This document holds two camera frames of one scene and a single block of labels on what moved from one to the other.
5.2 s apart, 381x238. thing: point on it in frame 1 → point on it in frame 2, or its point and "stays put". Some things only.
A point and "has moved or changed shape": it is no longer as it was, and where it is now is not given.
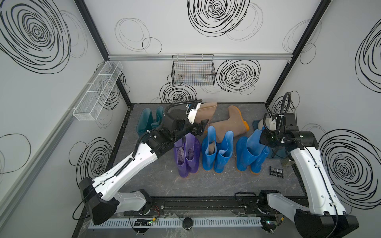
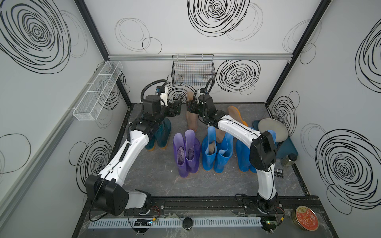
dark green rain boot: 145,121 has moved or changed shape
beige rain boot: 206,111 has moved or changed shape
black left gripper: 198,129 → 176,109
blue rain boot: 250,152 stays put
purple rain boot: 181,161 stays put
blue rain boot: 209,149 stays put
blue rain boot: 225,150 stays put
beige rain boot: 235,123 stays put
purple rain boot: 192,150 stays put
